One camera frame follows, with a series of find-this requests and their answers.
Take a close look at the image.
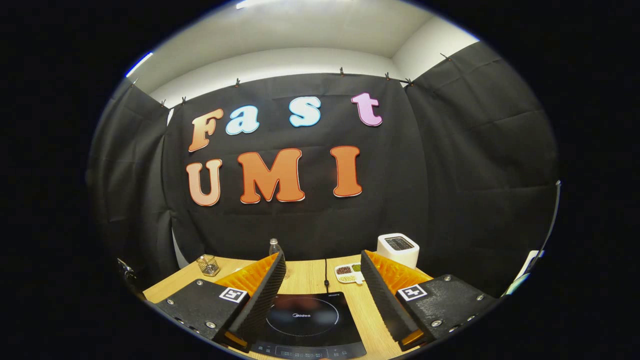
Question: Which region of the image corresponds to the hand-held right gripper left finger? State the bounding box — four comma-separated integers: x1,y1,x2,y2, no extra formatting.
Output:
155,251,288,353

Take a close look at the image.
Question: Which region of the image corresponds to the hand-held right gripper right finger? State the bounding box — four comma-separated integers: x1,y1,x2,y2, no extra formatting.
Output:
360,250,498,351

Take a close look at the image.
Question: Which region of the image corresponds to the black induction cooktop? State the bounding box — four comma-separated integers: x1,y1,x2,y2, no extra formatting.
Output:
250,291,367,360

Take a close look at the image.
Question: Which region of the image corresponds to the white toaster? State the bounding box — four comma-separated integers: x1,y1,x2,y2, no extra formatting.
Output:
376,233,421,270

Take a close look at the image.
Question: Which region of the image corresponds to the black backdrop cloth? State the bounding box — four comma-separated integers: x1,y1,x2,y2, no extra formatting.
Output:
86,41,560,301

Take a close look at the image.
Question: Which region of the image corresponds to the small ceiling light panel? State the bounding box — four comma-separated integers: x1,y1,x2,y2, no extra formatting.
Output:
125,51,155,79

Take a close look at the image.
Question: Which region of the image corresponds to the row of cloth clips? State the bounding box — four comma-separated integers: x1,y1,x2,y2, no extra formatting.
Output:
132,52,451,108

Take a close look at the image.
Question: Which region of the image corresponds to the large ceiling light panel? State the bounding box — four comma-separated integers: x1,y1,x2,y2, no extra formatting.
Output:
235,0,351,10

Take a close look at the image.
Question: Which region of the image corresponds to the wire mesh utensil holder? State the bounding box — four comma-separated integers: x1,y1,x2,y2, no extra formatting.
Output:
196,254,221,278

